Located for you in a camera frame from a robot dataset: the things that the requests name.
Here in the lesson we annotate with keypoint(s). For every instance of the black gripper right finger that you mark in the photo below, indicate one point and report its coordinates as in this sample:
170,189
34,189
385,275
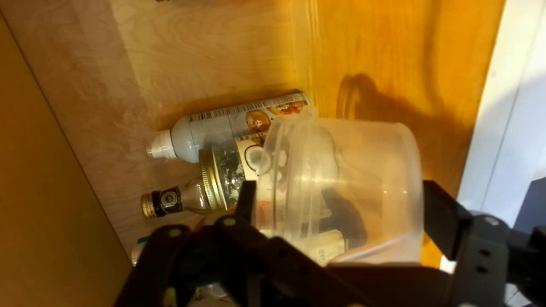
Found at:
448,222

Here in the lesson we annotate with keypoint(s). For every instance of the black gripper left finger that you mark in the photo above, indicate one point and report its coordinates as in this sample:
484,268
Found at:
245,205

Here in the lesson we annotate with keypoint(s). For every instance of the clear plastic bowl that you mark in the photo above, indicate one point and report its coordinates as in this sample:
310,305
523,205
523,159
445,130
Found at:
368,171

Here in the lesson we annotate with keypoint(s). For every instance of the wooden cabinet interior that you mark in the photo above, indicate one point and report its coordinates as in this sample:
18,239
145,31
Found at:
227,45

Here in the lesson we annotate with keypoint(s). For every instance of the coconut oil jar gold lid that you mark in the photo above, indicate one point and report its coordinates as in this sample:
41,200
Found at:
223,172

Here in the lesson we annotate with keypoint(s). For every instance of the small bottle black gold cap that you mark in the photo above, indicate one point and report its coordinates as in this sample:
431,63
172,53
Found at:
167,200

